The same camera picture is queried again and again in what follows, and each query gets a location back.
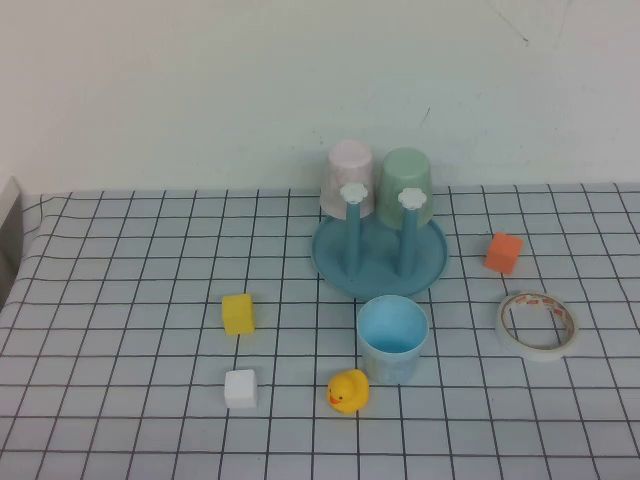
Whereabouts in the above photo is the orange cube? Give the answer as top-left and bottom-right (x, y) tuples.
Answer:
(483, 231), (525, 276)

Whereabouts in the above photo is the yellow cube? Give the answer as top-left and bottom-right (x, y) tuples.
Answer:
(221, 293), (257, 336)

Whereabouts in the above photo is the white cube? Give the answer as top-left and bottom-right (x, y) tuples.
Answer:
(223, 368), (260, 410)

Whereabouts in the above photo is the grey panel at table edge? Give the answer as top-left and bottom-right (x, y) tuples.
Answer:
(0, 175), (25, 306)

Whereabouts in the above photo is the light blue plastic cup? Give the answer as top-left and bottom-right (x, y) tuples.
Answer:
(355, 294), (429, 386)

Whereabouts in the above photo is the pale green plastic cup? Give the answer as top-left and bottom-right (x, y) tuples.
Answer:
(375, 147), (434, 232)

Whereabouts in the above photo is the grid-patterned tablecloth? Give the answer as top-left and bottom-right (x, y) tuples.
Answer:
(0, 182), (640, 480)

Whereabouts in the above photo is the white tape roll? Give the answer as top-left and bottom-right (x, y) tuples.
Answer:
(495, 291), (582, 362)

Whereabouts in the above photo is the yellow rubber duck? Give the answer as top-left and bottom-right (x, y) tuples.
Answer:
(326, 368), (371, 414)

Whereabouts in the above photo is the blue cup stand with pegs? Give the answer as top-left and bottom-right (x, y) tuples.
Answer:
(310, 182), (450, 302)

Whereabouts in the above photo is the pale pink plastic cup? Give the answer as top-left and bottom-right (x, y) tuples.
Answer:
(319, 140), (375, 221)

